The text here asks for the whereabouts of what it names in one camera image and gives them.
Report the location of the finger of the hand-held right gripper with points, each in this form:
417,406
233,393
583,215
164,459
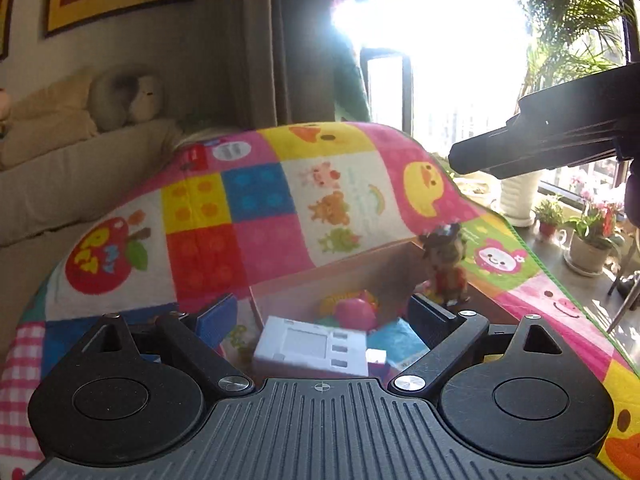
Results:
550,140

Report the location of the grey curtain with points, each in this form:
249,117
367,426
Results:
300,40

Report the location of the grey neck pillow plush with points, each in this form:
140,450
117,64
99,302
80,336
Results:
130,100

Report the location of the palm plant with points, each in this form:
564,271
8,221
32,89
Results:
570,15

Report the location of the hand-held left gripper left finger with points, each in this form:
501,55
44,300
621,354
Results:
216,317

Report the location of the small plant in red pot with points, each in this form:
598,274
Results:
549,217

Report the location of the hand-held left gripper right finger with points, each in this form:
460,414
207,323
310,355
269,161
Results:
427,320

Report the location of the flowering plant in white pot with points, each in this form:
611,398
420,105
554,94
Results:
592,240

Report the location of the pink yellow cupcake toy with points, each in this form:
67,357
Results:
352,312

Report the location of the white ribbed plant pot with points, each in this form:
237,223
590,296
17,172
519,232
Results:
520,200

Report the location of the colourful printed play mat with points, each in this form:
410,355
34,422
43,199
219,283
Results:
280,210

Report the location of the dark chair leg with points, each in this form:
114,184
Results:
625,300

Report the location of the blue white wipes packet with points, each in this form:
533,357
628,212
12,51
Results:
397,342

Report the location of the white plastic device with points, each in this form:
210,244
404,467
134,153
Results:
310,347

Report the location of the beige sofa cushions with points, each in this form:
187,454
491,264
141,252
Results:
60,185

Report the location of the pink cardboard box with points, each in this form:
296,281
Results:
350,275

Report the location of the black window frame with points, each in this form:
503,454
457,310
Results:
407,90

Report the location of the beige folded blanket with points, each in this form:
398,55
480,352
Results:
45,115

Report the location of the small framed picture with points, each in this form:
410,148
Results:
6,5

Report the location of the grey window ledge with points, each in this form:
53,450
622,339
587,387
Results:
565,285

